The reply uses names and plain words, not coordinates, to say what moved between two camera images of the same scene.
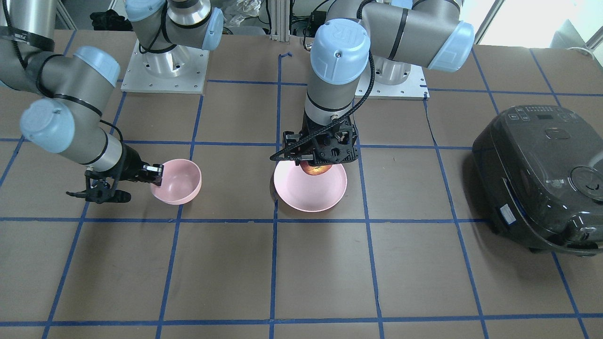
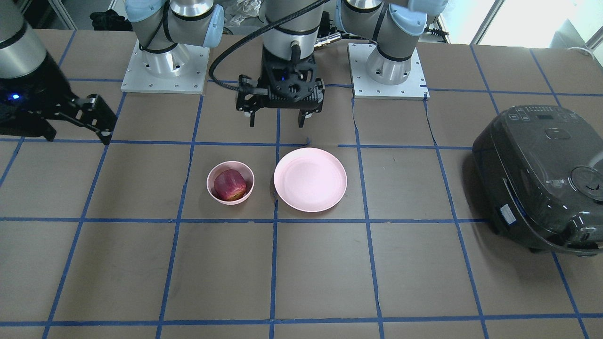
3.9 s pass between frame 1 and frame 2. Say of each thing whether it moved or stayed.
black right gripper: moved
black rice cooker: stayed
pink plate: stayed
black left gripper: moved
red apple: moved
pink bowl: moved
